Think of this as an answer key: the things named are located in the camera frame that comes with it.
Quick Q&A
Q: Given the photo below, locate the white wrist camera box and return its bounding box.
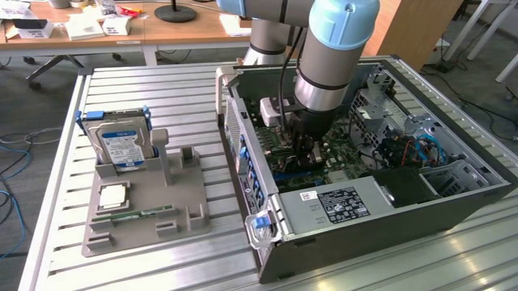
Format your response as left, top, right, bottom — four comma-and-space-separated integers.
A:
260, 96, 296, 127

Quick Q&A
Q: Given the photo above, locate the black lamp base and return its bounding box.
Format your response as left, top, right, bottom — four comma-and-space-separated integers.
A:
153, 0, 198, 23

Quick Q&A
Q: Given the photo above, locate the low-profile graphics card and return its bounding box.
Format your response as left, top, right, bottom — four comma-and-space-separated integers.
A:
265, 153, 320, 179

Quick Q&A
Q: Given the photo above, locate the silver sheet-metal disk bay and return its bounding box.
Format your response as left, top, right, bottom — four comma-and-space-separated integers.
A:
417, 159, 491, 199

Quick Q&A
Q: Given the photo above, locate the perforated metal disk bay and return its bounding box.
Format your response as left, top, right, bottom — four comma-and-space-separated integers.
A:
348, 89, 412, 146

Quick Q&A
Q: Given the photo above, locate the blue data wire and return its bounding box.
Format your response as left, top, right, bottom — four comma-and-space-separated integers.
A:
412, 134, 448, 168

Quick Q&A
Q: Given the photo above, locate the hard disk blue carrier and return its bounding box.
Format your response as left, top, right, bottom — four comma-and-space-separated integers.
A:
73, 105, 152, 173

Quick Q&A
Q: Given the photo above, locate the grey parts rack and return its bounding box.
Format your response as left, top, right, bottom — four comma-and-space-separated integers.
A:
80, 128, 212, 258

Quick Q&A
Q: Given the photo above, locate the white open box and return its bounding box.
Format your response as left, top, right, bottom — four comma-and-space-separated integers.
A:
64, 13, 106, 41

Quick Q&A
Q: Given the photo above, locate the white paper stack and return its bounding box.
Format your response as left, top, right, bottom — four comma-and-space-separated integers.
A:
218, 13, 253, 38

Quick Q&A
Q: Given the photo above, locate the blue floor cable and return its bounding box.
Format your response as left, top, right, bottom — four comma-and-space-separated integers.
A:
0, 145, 32, 260

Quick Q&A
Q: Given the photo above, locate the black and white box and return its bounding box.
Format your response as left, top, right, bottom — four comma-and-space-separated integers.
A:
10, 18, 56, 39

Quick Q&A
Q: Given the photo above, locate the wooden office desk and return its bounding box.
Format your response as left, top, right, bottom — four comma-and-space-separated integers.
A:
142, 0, 367, 66
0, 0, 146, 58

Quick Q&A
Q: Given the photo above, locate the grey power supply unit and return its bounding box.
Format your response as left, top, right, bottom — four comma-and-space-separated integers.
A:
277, 176, 395, 236

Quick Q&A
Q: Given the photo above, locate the black chair base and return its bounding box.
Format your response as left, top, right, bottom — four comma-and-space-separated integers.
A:
22, 53, 122, 89

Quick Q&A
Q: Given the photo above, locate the green motherboard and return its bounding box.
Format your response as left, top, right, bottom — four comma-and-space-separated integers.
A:
248, 99, 364, 193

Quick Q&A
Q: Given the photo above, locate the black open PC case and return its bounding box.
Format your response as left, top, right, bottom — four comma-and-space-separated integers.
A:
214, 54, 511, 285

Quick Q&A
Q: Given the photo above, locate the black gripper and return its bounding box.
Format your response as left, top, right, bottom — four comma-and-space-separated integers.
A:
287, 108, 336, 164

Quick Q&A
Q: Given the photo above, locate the wooden cabinet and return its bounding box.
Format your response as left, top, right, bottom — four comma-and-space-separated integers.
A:
361, 0, 464, 66

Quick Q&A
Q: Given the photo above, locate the white labelled box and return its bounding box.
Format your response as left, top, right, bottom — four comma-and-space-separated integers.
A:
100, 17, 133, 36

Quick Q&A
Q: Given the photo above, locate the grey floor cable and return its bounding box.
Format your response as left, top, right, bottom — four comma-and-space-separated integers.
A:
0, 127, 64, 146

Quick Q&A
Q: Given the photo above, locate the CPU socket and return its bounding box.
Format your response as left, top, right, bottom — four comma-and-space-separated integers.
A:
275, 126, 296, 149

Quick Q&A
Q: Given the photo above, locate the blue expansion slot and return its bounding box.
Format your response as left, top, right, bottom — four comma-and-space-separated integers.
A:
273, 170, 315, 181

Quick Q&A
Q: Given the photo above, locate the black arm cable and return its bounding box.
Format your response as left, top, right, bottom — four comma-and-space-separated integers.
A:
279, 25, 307, 143

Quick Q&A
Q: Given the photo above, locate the red wire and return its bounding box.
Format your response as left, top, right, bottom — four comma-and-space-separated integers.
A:
401, 138, 417, 167

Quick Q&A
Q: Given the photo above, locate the white desk frame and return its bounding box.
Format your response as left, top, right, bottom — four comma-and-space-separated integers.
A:
443, 0, 518, 83

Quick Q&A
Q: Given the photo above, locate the silver CPU chip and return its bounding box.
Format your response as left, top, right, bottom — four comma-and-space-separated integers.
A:
97, 186, 126, 210

